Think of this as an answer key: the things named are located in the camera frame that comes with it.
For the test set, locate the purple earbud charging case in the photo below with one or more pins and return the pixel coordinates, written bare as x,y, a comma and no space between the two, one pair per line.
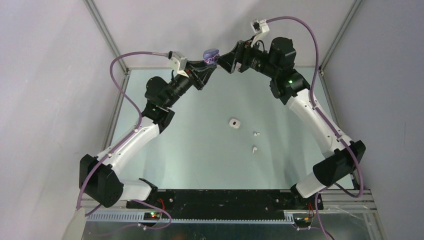
210,56

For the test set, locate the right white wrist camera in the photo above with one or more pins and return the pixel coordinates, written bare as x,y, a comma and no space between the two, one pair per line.
261,29

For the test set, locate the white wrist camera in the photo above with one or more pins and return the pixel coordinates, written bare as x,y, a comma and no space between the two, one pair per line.
177,61
261,29

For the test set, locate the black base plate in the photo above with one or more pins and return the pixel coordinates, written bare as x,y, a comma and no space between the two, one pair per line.
230,204

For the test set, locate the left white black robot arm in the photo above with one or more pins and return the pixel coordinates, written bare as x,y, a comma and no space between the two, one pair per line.
99,175

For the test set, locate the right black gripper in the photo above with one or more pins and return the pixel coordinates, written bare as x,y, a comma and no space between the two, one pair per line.
241,54

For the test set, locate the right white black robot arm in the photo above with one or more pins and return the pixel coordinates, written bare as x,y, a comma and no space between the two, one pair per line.
341,154

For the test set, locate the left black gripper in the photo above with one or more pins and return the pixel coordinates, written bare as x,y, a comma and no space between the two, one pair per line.
199,73

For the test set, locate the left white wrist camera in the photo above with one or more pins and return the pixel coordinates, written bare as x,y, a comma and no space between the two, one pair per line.
177,61

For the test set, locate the white earbud charging case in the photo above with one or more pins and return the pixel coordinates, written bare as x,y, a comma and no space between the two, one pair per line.
234,123

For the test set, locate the aluminium frame rail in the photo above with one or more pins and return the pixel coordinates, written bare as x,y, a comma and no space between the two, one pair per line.
342,218

